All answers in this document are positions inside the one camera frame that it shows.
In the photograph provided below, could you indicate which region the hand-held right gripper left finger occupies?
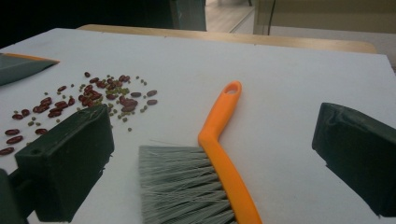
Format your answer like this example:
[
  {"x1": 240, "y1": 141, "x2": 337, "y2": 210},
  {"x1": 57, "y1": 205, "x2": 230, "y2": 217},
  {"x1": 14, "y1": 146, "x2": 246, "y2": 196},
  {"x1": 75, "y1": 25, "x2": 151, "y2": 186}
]
[{"x1": 14, "y1": 104, "x2": 115, "y2": 223}]

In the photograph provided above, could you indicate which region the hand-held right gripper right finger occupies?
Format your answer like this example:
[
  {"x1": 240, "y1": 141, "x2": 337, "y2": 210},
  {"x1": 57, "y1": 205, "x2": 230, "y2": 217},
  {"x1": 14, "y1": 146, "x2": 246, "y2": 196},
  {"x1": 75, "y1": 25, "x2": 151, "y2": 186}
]
[{"x1": 311, "y1": 102, "x2": 396, "y2": 217}]

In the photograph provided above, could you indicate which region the pile of red and green beans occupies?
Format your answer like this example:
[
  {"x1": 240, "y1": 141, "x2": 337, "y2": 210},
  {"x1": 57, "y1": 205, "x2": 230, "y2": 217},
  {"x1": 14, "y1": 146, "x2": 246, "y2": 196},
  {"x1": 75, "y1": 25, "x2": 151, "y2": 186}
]
[{"x1": 0, "y1": 71, "x2": 159, "y2": 157}]

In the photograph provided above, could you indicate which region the grey dustpan with orange edge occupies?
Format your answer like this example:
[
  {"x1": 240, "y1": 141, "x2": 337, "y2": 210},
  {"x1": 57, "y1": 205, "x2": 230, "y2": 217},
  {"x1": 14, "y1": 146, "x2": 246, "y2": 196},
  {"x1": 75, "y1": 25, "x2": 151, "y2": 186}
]
[{"x1": 0, "y1": 52, "x2": 61, "y2": 87}]

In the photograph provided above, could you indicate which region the orange brush with grey bristles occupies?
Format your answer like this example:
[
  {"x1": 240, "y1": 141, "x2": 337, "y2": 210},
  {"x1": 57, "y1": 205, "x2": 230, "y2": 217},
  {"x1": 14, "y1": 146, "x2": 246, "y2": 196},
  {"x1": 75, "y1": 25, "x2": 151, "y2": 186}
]
[{"x1": 138, "y1": 80, "x2": 264, "y2": 224}]

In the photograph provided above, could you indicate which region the light wooden table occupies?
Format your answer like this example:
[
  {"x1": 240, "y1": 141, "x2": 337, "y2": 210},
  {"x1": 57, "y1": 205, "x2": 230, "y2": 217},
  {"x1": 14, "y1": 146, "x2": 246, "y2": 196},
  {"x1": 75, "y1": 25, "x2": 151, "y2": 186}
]
[{"x1": 77, "y1": 23, "x2": 378, "y2": 54}]

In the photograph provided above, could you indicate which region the dark grey cabinet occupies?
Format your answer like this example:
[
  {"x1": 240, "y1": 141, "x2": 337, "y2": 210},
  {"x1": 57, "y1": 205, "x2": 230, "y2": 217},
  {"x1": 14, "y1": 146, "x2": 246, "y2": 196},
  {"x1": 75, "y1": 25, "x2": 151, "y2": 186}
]
[{"x1": 169, "y1": 0, "x2": 207, "y2": 32}]

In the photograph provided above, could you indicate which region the black cable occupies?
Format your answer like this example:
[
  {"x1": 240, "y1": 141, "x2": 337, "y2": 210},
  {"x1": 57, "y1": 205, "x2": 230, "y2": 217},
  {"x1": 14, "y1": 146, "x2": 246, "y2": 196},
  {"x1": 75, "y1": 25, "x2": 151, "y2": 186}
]
[{"x1": 266, "y1": 0, "x2": 277, "y2": 35}]

